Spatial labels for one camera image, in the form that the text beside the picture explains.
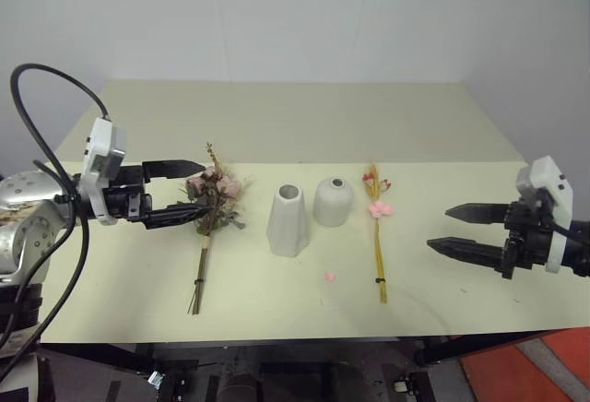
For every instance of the orange floor mat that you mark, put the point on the orange floor mat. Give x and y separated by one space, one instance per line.
530 365

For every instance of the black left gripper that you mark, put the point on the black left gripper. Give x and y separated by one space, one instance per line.
126 197

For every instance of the tall white faceted vase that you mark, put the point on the tall white faceted vase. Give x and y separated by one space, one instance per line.
289 222

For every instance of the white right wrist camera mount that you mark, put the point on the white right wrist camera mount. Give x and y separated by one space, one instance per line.
551 194

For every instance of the yellow stem flower sprig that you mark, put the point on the yellow stem flower sprig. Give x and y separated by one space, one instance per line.
379 217

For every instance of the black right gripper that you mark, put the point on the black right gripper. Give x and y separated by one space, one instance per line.
530 231

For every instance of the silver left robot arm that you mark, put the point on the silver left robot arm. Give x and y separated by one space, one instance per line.
20 217

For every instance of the small pink petal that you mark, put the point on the small pink petal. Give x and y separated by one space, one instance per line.
330 276

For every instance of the dried pink rose bouquet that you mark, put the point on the dried pink rose bouquet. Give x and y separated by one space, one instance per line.
213 194

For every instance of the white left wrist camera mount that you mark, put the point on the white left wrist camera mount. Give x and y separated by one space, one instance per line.
99 157

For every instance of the short white round vase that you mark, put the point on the short white round vase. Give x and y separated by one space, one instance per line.
333 201

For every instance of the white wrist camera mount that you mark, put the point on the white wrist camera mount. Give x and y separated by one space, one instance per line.
99 157
551 194

